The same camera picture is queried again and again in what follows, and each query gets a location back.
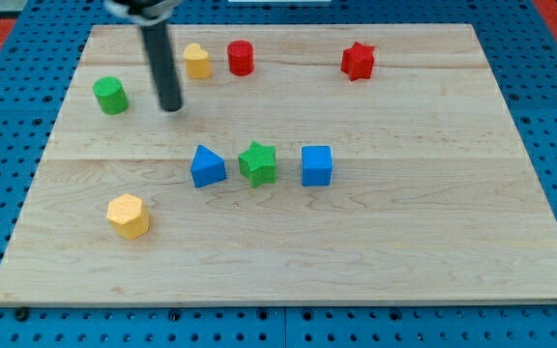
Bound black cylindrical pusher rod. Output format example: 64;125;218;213
141;20;184;112

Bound yellow hexagon block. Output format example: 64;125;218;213
106;193;150;240

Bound wooden board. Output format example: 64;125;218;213
0;24;557;308

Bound green cylinder block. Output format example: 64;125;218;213
93;76;129;115

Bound green star block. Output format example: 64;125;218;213
238;141;277;188

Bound red star block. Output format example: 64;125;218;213
340;42;375;81

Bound blue triangle block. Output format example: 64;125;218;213
191;145;226;188

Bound red cylinder block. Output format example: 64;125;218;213
227;40;254;76

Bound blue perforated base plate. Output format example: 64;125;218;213
0;1;557;347

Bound blue cube block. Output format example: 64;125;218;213
302;145;334;187

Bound silver rod mount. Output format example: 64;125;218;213
103;0;182;26

